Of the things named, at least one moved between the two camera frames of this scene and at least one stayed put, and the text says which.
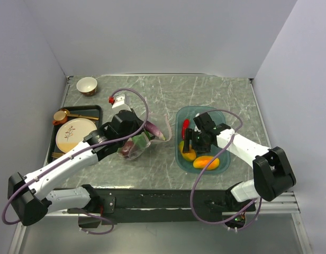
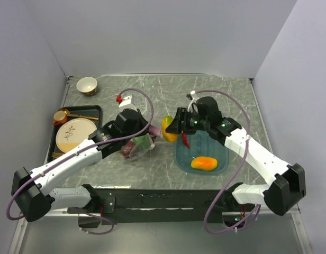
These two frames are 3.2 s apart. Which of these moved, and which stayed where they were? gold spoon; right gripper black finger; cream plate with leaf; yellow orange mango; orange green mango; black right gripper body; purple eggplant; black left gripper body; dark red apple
Moved: right gripper black finger; orange green mango; black right gripper body
Stayed: dark red apple; purple eggplant; black left gripper body; yellow orange mango; cream plate with leaf; gold spoon
